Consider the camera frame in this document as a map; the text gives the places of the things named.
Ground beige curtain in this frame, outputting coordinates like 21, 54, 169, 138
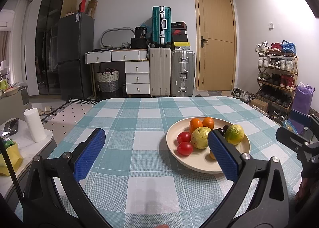
0, 31, 12, 69

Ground cream round plate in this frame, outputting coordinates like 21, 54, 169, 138
166, 117, 251, 174

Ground tan wooden door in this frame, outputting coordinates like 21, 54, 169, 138
194, 0, 237, 92

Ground beige bowl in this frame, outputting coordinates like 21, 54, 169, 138
4, 86, 20, 97

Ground white paper towel roll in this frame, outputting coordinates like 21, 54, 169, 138
23, 108, 46, 143

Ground teal checked tablecloth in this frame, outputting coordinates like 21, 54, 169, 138
14, 96, 307, 228

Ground dark glass wardrobe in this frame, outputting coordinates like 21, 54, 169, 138
21, 0, 80, 96

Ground blue snack bag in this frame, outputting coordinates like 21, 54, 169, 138
283, 119, 299, 134

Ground yellow-green guava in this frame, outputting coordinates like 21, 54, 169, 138
191, 127, 212, 150

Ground pile of loose sneakers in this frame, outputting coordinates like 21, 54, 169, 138
230, 88, 257, 104

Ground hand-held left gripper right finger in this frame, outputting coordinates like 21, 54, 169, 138
199, 129, 290, 228

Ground purple bag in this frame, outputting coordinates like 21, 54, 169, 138
290, 82, 315, 129

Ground grey white woven basket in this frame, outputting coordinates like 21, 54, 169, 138
95, 68, 120, 93

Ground white chair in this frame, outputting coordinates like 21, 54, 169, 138
0, 60, 10, 80

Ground small cardboard box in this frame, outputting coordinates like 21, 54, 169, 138
250, 98, 269, 112

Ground black cable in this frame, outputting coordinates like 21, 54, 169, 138
0, 139, 25, 206

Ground white drawer desk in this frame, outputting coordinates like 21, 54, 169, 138
85, 48, 150, 97

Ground yellow-green snack bag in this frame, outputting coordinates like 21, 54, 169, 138
0, 136, 24, 176

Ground white dotted rug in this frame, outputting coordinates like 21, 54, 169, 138
40, 98, 100, 141

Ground black glossy tray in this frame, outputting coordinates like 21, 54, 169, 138
0, 118, 20, 136

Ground yellow box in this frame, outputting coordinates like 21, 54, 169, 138
172, 42, 191, 50

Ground grey low cabinet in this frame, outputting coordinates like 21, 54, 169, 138
0, 88, 32, 124

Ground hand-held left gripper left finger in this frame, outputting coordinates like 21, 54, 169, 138
24, 128, 114, 228

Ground teal suitcase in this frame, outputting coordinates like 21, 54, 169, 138
152, 6, 172, 46

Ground red tomato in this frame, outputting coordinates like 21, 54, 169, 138
177, 142, 194, 156
177, 132, 192, 144

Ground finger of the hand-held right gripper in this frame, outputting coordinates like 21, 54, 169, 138
275, 126, 319, 154
290, 109, 319, 132

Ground person's right hand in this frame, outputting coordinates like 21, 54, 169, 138
295, 177, 311, 205

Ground white marble side table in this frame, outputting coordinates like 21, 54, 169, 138
0, 117, 58, 203

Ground black bag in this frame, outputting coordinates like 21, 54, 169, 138
131, 26, 152, 49

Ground oval white framed mirror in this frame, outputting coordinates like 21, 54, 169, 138
100, 27, 136, 49

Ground orange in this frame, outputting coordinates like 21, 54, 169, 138
189, 117, 203, 134
202, 117, 215, 131

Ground dark grey refrigerator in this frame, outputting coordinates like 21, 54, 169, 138
57, 12, 95, 100

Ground white air conditioner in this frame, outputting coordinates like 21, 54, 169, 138
0, 10, 17, 29

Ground green citrus fruit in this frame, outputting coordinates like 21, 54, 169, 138
224, 124, 245, 145

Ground silver suitcase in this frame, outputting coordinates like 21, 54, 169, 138
171, 50, 196, 97

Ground brown cardboard sheet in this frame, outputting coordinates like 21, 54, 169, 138
86, 0, 98, 19

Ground beige suitcase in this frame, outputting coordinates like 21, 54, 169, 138
150, 47, 171, 97

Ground rows of racked shoes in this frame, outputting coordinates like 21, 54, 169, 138
255, 40, 298, 121

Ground light blue plastic bag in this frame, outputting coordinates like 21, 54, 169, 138
140, 17, 153, 34

